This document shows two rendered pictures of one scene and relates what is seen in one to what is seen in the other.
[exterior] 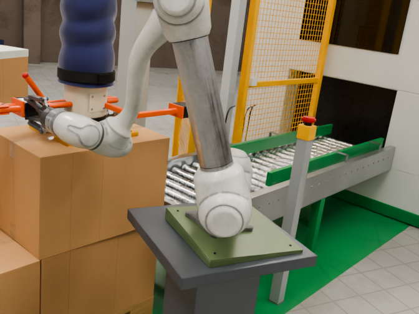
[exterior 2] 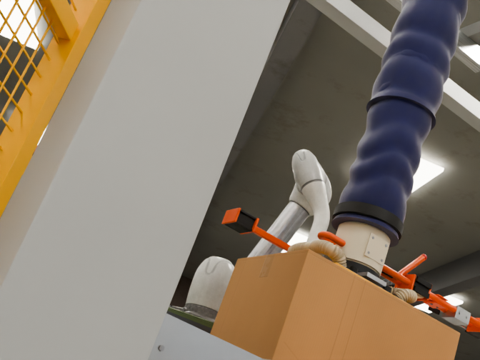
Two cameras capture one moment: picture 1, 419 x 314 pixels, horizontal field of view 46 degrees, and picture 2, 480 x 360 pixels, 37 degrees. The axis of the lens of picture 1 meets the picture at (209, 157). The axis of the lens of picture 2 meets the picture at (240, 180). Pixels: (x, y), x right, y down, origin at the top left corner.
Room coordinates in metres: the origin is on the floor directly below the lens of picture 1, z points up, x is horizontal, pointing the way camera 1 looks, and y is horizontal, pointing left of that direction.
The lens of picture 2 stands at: (4.08, 1.03, 0.36)
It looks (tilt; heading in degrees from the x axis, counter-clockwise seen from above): 21 degrees up; 205
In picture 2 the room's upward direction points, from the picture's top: 21 degrees clockwise
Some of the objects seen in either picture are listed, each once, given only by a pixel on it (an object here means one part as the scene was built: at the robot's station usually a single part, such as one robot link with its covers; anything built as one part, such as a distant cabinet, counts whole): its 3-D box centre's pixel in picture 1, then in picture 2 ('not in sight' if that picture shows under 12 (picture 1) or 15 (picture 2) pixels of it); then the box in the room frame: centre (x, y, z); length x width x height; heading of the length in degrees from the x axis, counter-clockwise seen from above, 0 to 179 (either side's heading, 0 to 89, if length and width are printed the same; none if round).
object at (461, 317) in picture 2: not in sight; (456, 315); (1.60, 0.83, 1.06); 0.07 x 0.07 x 0.04; 50
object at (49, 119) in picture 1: (59, 122); not in sight; (1.61, 0.52, 1.07); 0.09 x 0.06 x 0.09; 140
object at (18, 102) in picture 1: (27, 106); (412, 288); (1.77, 0.69, 1.07); 0.10 x 0.08 x 0.06; 50
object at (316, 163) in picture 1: (339, 159); not in sight; (3.24, -0.89, 0.60); 1.60 x 0.11 x 0.09; 140
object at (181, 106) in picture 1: (182, 109); (240, 221); (2.02, 0.14, 1.07); 0.09 x 0.08 x 0.05; 50
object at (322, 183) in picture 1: (318, 185); not in sight; (2.92, -0.71, 0.50); 2.31 x 0.05 x 0.19; 140
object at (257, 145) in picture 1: (275, 139); not in sight; (3.58, -0.47, 0.60); 1.60 x 0.11 x 0.09; 140
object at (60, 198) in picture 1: (81, 178); (327, 356); (1.94, 0.53, 0.74); 0.60 x 0.40 x 0.40; 138
